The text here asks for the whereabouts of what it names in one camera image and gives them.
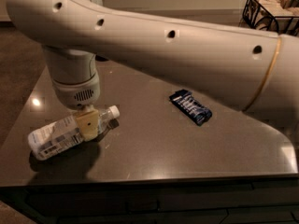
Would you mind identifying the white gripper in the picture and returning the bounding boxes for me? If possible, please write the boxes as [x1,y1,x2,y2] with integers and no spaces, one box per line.
[52,73,100,141]

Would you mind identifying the clear blue-labelled plastic bottle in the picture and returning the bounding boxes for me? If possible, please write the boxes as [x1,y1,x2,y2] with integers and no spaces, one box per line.
[28,105,120,161]

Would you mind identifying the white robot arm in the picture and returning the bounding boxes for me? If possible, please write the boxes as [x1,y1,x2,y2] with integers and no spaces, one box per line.
[7,0,299,142]

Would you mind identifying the dark blue snack bar wrapper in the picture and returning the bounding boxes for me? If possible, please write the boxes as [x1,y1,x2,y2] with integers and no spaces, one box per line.
[169,90,212,126]

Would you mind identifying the white napkin stack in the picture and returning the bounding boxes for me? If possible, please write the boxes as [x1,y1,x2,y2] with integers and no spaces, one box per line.
[249,0,299,18]

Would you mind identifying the black wire napkin basket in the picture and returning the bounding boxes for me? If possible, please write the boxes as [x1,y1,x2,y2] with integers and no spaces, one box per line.
[239,0,299,36]

